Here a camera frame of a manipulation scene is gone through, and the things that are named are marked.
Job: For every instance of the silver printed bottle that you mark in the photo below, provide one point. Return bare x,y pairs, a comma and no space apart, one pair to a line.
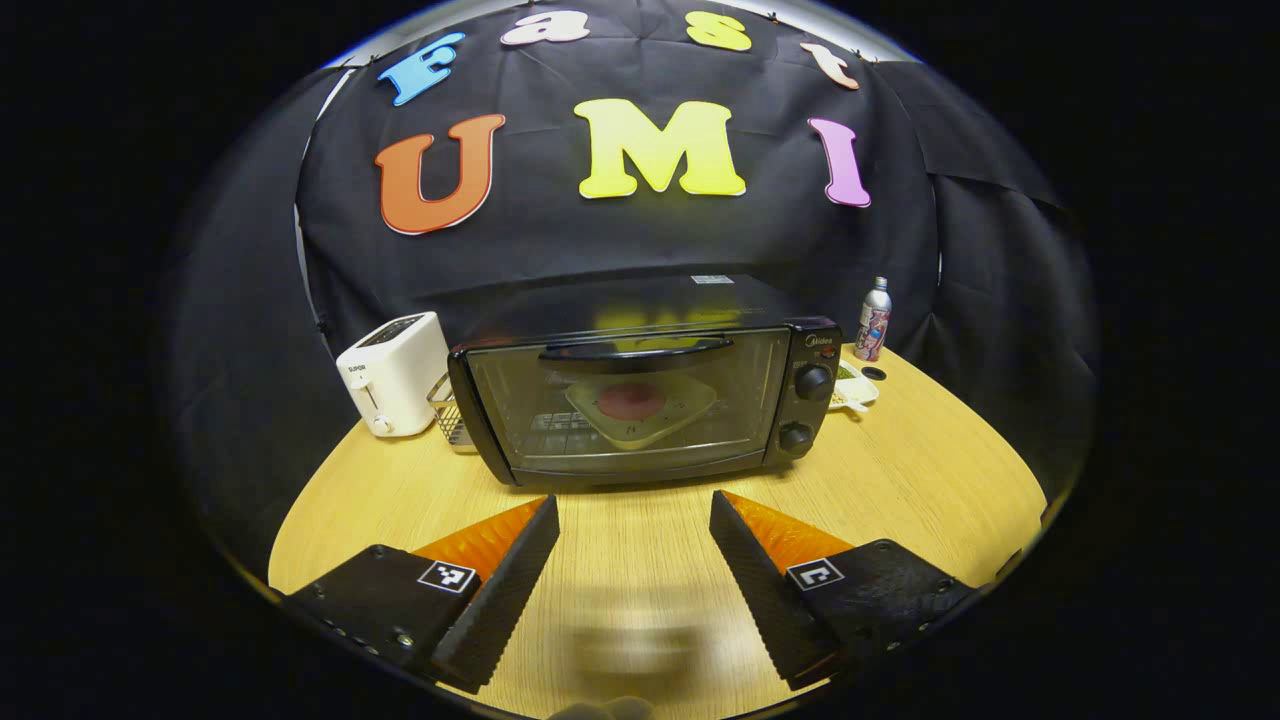
873,320

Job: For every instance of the white divided dish with grains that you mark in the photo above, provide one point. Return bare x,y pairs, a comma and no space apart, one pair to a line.
855,392

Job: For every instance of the black electric oven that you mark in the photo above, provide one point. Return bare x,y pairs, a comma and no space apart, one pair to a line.
810,410

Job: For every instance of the pink round food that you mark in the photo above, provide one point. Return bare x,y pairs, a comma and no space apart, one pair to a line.
630,400

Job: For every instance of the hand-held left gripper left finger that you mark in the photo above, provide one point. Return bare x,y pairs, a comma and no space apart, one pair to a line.
510,590

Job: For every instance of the black backdrop cloth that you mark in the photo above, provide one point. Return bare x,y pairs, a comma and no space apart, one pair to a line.
640,240

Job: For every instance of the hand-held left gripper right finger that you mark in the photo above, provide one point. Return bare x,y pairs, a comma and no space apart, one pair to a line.
760,585

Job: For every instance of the white square plate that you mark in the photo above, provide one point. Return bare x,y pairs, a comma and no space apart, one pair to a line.
690,405

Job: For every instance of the white toaster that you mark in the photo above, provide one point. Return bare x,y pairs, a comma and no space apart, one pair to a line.
395,375

